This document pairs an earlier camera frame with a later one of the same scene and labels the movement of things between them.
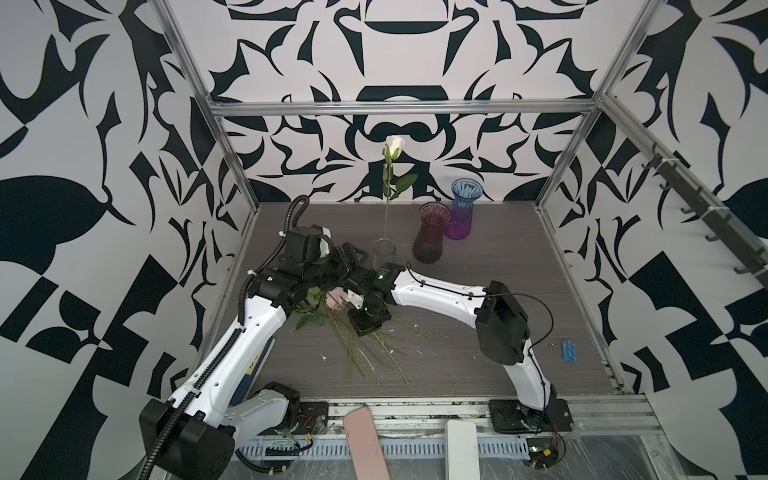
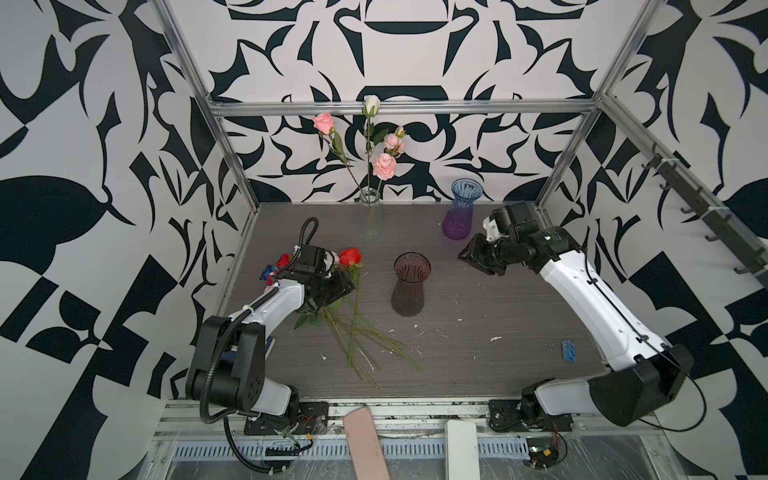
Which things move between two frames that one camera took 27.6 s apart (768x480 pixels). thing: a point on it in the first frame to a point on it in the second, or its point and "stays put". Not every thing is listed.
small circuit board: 542,452 stays put
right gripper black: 361,328 to 474,255
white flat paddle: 462,459 stays put
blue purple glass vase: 464,191 stays put
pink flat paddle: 367,453 stays put
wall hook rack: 755,259 stays put
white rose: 392,150 to 371,106
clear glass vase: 384,252 to 371,227
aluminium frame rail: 220,106 stays put
